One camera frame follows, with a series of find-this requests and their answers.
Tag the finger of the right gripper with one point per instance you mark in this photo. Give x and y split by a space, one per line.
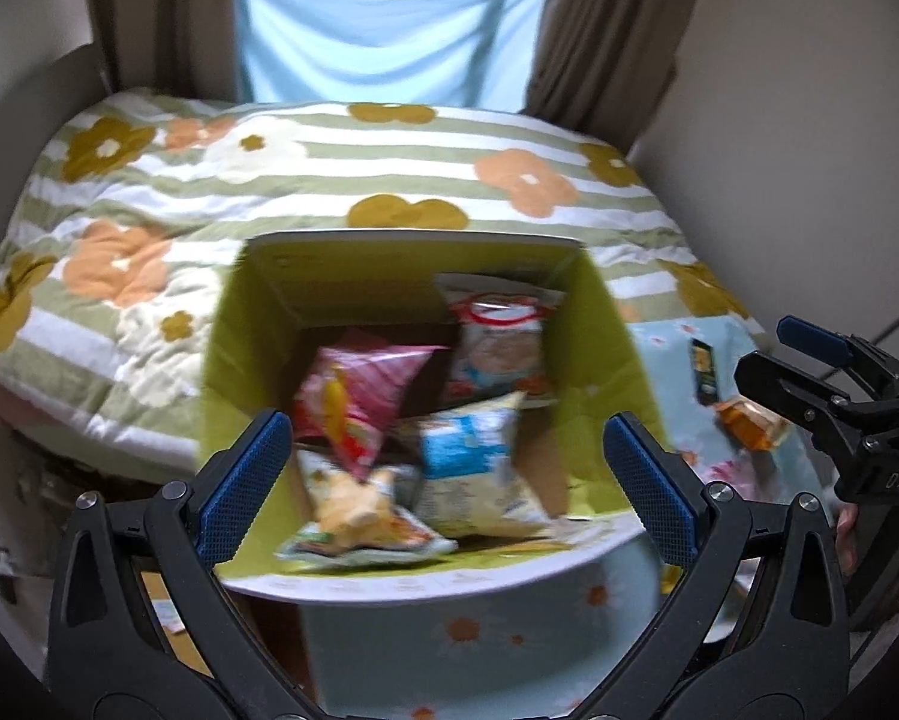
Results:
800 398
824 341

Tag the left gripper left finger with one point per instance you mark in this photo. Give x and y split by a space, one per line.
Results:
229 491

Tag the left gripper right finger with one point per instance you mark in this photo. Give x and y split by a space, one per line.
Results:
663 490

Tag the orange yellow snack bag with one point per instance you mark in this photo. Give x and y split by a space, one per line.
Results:
752 425

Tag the small dark green packet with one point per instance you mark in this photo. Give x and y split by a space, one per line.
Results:
703 366

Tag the yellow chips bag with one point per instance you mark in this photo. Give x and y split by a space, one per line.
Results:
359 523

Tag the pink striped snack bag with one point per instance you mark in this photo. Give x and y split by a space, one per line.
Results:
352 394

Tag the blue white chips bag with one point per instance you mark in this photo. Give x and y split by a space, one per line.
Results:
470 486

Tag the red white snack bag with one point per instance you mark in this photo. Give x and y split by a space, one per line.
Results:
500 347

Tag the person right hand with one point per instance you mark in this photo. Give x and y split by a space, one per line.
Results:
846 540

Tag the light blue daisy tablecloth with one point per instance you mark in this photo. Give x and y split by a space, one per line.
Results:
539 649

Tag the green cardboard box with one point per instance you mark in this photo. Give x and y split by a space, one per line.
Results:
291 291

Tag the right brown curtain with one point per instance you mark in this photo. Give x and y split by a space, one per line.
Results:
602 67

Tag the brown curtain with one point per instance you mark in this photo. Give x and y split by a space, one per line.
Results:
602 67
182 47

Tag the light blue hanging sheet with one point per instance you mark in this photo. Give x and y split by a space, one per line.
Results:
458 53

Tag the left brown curtain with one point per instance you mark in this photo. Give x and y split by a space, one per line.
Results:
182 47

